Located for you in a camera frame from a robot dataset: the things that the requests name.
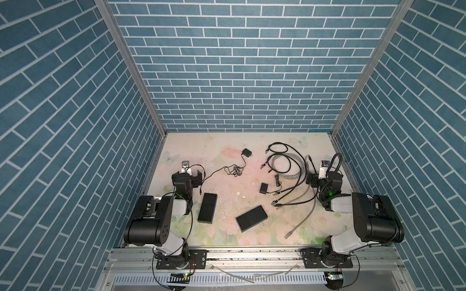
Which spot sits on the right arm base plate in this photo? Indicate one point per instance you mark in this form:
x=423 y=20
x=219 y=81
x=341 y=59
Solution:
x=314 y=258

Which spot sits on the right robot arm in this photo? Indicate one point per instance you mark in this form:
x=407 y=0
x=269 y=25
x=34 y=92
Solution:
x=375 y=221

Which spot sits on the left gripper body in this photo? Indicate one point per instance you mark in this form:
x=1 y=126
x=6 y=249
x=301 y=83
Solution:
x=196 y=178

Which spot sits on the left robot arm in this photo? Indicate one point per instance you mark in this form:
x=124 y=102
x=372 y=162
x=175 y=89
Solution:
x=150 y=222

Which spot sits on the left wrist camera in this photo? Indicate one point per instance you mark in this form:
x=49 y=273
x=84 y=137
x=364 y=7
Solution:
x=185 y=167

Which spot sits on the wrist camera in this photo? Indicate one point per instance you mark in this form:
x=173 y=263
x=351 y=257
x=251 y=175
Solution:
x=324 y=167
x=185 y=167

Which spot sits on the long black switch box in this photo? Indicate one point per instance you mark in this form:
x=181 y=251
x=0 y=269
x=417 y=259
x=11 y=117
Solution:
x=207 y=209

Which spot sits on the aluminium front rail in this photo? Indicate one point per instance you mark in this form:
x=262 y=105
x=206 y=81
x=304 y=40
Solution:
x=139 y=259

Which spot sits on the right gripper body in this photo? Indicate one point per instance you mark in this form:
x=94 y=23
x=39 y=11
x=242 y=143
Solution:
x=312 y=179

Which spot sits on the black network switch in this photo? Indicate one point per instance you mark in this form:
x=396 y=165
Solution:
x=251 y=218

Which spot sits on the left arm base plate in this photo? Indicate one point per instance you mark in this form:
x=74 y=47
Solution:
x=182 y=259

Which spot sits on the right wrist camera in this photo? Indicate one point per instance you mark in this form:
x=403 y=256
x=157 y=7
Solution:
x=324 y=167

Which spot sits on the black wall plug adapter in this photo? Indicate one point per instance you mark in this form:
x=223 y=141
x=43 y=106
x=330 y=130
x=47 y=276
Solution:
x=247 y=153

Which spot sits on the small black power adapter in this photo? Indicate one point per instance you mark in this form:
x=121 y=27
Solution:
x=263 y=188

